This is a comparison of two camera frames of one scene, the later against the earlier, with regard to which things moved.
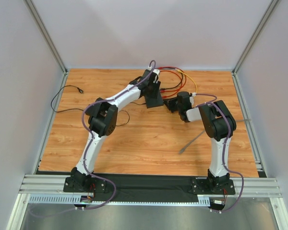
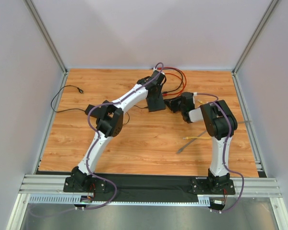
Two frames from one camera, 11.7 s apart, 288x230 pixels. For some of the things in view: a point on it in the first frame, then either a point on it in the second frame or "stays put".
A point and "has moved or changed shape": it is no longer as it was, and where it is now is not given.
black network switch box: (156, 100) has moved or changed shape
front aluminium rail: (43, 184) stays put
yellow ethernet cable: (180, 71) → (186, 138)
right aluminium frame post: (270, 7) stays put
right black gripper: (173, 105) stays put
